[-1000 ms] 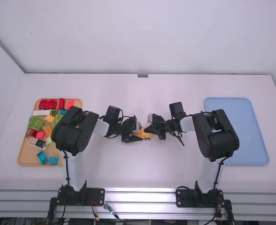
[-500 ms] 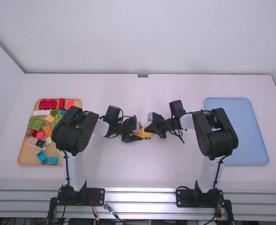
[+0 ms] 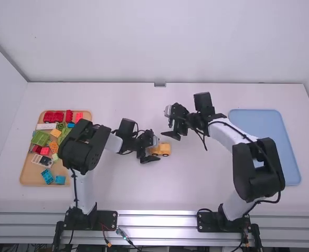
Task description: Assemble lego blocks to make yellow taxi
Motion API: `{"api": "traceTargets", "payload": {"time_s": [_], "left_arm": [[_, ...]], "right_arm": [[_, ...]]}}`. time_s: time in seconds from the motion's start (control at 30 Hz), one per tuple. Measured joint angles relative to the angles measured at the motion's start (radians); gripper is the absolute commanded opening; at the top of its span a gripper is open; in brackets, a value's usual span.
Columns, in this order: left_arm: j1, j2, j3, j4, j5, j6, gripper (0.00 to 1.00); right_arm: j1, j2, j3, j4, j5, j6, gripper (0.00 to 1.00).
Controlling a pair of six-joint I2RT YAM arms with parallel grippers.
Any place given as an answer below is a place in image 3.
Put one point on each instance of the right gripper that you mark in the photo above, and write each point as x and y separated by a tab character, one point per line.
180	116

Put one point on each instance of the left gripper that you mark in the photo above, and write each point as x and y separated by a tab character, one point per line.
145	143

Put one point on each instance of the yellow toy car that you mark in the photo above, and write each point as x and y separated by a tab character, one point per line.
161	149

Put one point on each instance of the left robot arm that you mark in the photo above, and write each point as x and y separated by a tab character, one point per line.
83	189

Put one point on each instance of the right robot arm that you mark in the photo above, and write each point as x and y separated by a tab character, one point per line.
222	131

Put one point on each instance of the silver rails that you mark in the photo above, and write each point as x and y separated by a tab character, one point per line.
157	223

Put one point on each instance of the blue toy brick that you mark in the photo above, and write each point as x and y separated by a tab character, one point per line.
71	125

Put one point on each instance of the teal toy brick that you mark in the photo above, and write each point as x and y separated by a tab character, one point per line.
60	180
46	177

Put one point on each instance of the pale green toy brick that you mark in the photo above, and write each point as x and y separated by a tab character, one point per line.
55	157

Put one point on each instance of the orange toy brick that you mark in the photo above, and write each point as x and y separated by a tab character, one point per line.
54	147
56	132

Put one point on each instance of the blue mat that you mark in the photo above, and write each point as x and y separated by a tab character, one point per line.
275	131

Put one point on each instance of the black and white toy brick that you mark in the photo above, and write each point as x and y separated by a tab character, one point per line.
46	162

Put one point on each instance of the pink toy brick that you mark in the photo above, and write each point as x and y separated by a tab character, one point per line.
45	151

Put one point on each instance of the red wheeled toy brick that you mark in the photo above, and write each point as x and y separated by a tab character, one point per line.
53	117

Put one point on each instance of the long white toy brick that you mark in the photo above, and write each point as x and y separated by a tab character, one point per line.
45	126

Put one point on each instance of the large lime green toy brick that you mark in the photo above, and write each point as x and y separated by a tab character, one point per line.
40	138

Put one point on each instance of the tan tray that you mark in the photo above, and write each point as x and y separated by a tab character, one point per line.
28	173

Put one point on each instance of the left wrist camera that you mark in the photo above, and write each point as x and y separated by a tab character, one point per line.
156	142

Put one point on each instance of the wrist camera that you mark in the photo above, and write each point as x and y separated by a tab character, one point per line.
156	142
168	110

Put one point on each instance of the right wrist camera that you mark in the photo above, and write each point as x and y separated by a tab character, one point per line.
168	110

